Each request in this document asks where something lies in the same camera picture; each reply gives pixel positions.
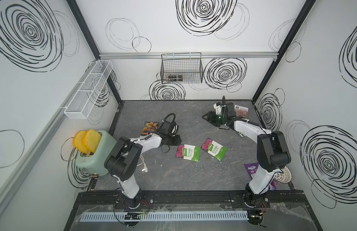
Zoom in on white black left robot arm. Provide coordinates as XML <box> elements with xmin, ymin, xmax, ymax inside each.
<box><xmin>104</xmin><ymin>113</ymin><xmax>181</xmax><ymax>208</ymax></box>

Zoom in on aluminium wall rail back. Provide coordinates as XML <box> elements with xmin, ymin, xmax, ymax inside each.
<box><xmin>100</xmin><ymin>52</ymin><xmax>279</xmax><ymax>60</ymax></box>

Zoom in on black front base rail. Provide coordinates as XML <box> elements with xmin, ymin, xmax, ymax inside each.
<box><xmin>73</xmin><ymin>190</ymin><xmax>308</xmax><ymax>210</ymax></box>

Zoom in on black corner frame post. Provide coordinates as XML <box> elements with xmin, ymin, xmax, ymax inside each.
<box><xmin>66</xmin><ymin>0</ymin><xmax>123</xmax><ymax>105</ymax></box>
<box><xmin>252</xmin><ymin>0</ymin><xmax>316</xmax><ymax>103</ymax></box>

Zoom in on purple seed packet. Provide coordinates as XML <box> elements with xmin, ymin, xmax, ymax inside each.
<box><xmin>244</xmin><ymin>163</ymin><xmax>259</xmax><ymax>178</ymax></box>

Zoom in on white plastic strainer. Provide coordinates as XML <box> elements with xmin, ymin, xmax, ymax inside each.
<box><xmin>274</xmin><ymin>167</ymin><xmax>292</xmax><ymax>183</ymax></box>

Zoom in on black corner frame post left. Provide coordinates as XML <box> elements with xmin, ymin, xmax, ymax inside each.
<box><xmin>66</xmin><ymin>0</ymin><xmax>123</xmax><ymax>105</ymax></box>

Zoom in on white power cable with plug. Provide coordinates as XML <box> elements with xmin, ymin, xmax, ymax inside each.
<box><xmin>139</xmin><ymin>154</ymin><xmax>149</xmax><ymax>174</ymax></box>

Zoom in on red flower seed packet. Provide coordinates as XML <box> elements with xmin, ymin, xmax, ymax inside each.
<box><xmin>234</xmin><ymin>105</ymin><xmax>249</xmax><ymax>118</ymax></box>

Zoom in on yellow toast slice front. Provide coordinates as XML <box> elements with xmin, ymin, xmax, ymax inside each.
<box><xmin>82</xmin><ymin>130</ymin><xmax>102</xmax><ymax>153</ymax></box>

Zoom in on impatiens seed packet green white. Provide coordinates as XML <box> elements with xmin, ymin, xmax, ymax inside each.
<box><xmin>176</xmin><ymin>144</ymin><xmax>200</xmax><ymax>162</ymax></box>

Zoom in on black wire wall basket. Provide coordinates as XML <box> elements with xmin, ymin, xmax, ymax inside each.
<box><xmin>160</xmin><ymin>58</ymin><xmax>204</xmax><ymax>84</ymax></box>

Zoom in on black corner frame post right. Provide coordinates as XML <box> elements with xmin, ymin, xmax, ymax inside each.
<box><xmin>252</xmin><ymin>0</ymin><xmax>316</xmax><ymax>103</ymax></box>

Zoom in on white slotted cable duct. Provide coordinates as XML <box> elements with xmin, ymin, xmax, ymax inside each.
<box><xmin>80</xmin><ymin>211</ymin><xmax>249</xmax><ymax>223</ymax></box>

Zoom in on small item in basket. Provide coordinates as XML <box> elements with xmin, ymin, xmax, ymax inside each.
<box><xmin>166</xmin><ymin>75</ymin><xmax>183</xmax><ymax>82</ymax></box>

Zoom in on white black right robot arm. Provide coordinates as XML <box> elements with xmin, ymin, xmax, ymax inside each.
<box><xmin>202</xmin><ymin>97</ymin><xmax>291</xmax><ymax>207</ymax></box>

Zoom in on yellow toast slice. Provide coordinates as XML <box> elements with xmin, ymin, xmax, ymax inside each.
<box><xmin>73</xmin><ymin>131</ymin><xmax>89</xmax><ymax>154</ymax></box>
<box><xmin>82</xmin><ymin>130</ymin><xmax>102</xmax><ymax>153</ymax></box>

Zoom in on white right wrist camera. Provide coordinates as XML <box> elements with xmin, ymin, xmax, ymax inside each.
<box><xmin>214</xmin><ymin>103</ymin><xmax>222</xmax><ymax>115</ymax></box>

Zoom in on yellow toast slice back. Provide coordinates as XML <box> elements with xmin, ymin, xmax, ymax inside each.
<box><xmin>73</xmin><ymin>131</ymin><xmax>89</xmax><ymax>154</ymax></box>

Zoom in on mint green toaster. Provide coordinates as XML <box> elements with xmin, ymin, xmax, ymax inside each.
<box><xmin>75</xmin><ymin>130</ymin><xmax>117</xmax><ymax>176</ymax></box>

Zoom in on white wire wall shelf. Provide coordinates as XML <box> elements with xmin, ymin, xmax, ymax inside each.
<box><xmin>64</xmin><ymin>60</ymin><xmax>113</xmax><ymax>119</ymax></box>

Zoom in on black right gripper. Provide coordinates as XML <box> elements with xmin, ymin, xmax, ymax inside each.
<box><xmin>203</xmin><ymin>110</ymin><xmax>228</xmax><ymax>126</ymax></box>

